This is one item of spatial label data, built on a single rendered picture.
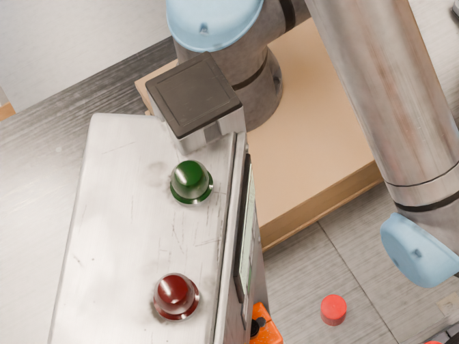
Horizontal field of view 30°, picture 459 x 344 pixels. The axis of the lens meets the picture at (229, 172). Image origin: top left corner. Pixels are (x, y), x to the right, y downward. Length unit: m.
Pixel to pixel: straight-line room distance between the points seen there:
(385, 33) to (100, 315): 0.32
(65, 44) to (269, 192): 0.46
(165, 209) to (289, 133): 0.65
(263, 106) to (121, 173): 0.62
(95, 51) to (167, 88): 0.85
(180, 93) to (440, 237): 0.33
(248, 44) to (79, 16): 0.46
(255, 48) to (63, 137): 0.39
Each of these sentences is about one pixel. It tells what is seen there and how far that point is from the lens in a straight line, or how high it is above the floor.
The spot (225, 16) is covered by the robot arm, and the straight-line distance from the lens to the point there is 0.98.
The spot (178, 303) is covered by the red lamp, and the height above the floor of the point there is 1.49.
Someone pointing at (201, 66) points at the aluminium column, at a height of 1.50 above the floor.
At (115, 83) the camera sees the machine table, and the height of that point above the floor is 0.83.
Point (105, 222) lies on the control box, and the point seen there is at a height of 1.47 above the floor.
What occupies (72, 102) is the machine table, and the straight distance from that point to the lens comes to 1.33.
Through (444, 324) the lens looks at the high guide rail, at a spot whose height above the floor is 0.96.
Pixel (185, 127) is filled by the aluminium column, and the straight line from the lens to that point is 0.51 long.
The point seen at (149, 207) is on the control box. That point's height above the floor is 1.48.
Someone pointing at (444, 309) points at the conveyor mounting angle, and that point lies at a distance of 1.17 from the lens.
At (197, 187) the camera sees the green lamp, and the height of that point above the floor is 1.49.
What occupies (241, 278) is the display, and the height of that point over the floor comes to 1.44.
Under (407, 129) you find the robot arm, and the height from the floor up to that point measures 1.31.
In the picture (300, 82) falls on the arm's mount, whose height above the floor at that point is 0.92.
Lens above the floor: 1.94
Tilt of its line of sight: 64 degrees down
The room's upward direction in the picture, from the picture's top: 11 degrees counter-clockwise
